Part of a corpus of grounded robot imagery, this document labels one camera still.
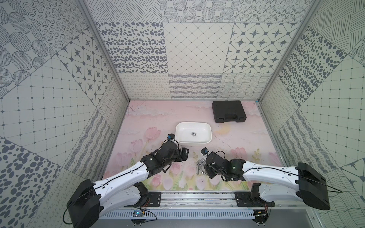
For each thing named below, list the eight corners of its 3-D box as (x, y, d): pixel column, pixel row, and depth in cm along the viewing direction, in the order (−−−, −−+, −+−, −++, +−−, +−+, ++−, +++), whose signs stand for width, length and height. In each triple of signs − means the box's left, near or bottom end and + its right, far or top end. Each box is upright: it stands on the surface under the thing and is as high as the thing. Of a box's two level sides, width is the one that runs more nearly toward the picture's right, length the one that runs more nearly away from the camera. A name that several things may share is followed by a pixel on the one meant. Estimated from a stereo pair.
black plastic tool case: (214, 123, 108) (215, 118, 104) (211, 104, 121) (212, 99, 116) (244, 123, 108) (247, 118, 104) (238, 104, 121) (240, 99, 116)
